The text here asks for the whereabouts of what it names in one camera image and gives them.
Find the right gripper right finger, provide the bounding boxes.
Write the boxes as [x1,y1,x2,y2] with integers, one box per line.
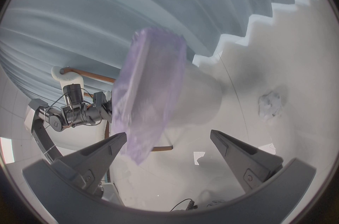
[210,130,284,195]

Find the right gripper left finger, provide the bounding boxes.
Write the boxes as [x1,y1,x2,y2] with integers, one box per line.
[53,132,127,196]

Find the purple plastic bag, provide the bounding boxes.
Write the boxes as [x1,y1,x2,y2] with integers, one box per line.
[111,27,188,166]

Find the white trash bin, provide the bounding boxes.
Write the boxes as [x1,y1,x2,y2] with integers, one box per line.
[165,62,223,129]

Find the white wooden armchair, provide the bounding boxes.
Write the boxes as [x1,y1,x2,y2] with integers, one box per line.
[51,65,174,192]

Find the crumpled white paper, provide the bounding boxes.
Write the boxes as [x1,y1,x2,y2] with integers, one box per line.
[258,90,282,121]

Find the blue-green curtain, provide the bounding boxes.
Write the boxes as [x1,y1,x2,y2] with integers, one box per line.
[0,0,325,103]

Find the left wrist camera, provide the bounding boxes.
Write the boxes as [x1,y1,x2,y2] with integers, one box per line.
[92,91,108,112]

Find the black cable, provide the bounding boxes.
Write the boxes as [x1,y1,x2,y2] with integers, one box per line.
[169,198,198,212]

